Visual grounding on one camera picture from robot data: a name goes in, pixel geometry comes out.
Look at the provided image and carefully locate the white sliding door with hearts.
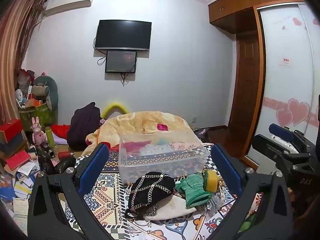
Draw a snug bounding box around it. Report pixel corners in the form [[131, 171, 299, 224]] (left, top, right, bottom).
[[246, 2, 320, 160]]

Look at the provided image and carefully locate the pink rabbit toy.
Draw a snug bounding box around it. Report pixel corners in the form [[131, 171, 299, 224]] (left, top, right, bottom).
[[30, 116, 47, 146]]

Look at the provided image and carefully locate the red book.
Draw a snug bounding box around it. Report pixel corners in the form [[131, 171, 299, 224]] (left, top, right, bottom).
[[5, 150, 31, 171]]

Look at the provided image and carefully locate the red thermos bottle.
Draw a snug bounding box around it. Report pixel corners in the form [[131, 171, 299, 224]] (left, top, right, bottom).
[[57, 151, 74, 161]]

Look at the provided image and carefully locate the wooden wardrobe frame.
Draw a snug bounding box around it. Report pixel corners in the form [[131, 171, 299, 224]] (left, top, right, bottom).
[[208, 0, 302, 169]]

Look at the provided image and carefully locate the green bottle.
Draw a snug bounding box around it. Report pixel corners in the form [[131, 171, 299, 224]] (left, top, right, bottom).
[[45, 126, 55, 148]]

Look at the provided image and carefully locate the clear plastic storage bin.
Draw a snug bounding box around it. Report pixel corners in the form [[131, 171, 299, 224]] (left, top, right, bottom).
[[118, 130, 209, 185]]

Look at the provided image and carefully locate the small black wall monitor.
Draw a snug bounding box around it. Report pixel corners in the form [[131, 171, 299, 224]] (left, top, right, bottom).
[[105, 50, 137, 74]]

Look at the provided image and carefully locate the yellow fleece blanket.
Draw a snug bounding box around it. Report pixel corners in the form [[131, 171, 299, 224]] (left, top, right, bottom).
[[82, 111, 201, 156]]

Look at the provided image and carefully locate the green knitted glove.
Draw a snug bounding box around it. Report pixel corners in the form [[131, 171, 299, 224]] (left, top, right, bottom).
[[175, 173, 212, 208]]

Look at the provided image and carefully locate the dark purple jacket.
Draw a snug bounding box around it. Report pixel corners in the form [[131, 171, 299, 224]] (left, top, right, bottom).
[[67, 102, 100, 151]]

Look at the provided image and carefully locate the white cloth pouch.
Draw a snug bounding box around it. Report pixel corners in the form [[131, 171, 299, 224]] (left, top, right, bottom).
[[144, 194, 196, 221]]

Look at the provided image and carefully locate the red gift box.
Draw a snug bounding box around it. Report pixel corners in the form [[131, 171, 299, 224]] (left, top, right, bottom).
[[0, 119, 23, 144]]

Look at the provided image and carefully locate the red cushion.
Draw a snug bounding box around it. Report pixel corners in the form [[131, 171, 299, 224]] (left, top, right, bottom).
[[51, 124, 70, 139]]

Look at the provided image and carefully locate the striped pink curtain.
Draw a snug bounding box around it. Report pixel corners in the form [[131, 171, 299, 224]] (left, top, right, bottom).
[[1, 0, 44, 124]]

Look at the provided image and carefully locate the brown wooden door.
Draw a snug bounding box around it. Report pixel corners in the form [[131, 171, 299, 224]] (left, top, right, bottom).
[[228, 31, 260, 157]]

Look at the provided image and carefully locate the green cardboard box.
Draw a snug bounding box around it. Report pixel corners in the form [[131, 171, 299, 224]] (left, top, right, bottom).
[[18, 103, 55, 132]]

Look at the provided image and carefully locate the patterned patchwork bedsheet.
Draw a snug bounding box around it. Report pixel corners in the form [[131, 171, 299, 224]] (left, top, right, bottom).
[[60, 142, 266, 240]]

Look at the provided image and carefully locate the large black wall television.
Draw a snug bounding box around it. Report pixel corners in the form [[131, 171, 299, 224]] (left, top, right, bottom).
[[94, 20, 152, 51]]

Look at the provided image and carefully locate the yellow fuzzy arch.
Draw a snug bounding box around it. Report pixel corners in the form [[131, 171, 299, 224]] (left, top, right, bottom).
[[101, 102, 130, 119]]

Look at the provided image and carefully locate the black bag with chain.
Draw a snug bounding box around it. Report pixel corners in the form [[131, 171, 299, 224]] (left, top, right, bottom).
[[125, 172, 175, 220]]

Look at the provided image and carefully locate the silver tinsel bundle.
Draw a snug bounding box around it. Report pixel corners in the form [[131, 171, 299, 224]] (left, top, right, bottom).
[[200, 193, 226, 216]]

